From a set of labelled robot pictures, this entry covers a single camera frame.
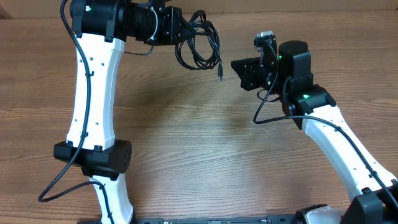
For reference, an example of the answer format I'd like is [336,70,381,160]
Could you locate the black usb cable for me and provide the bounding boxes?
[174,9,224,82]

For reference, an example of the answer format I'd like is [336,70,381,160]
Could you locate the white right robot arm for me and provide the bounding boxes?
[231,40,397,223]

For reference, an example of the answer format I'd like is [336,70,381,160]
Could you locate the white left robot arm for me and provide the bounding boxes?
[53,0,192,223]

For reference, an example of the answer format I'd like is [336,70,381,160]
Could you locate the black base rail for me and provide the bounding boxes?
[76,203,343,224]

